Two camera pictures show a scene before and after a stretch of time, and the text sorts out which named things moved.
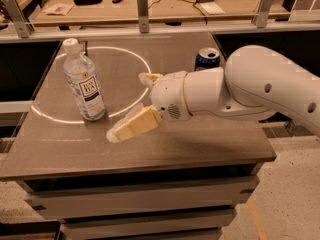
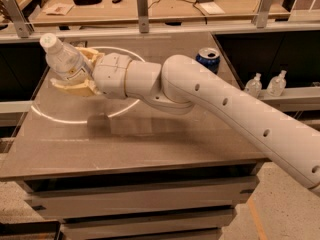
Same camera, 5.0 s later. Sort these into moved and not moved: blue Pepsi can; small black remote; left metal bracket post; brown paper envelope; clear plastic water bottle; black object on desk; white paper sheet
Moved: clear plastic water bottle
Not moved: blue Pepsi can; brown paper envelope; white paper sheet; small black remote; left metal bracket post; black object on desk
